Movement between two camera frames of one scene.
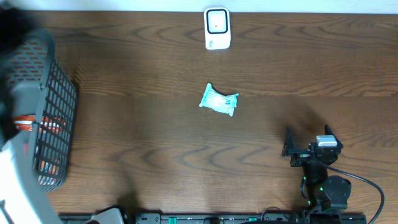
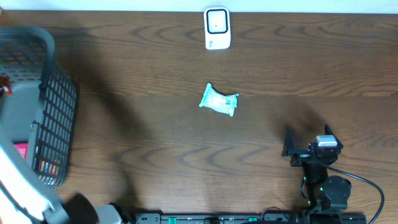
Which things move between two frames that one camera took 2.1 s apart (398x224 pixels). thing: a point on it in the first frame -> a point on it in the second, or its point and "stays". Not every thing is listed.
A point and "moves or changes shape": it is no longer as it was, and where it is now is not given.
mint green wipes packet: [226, 104] stays
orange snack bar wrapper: [48, 123] moves or changes shape
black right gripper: [305, 155] stays
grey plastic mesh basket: [41, 93] stays
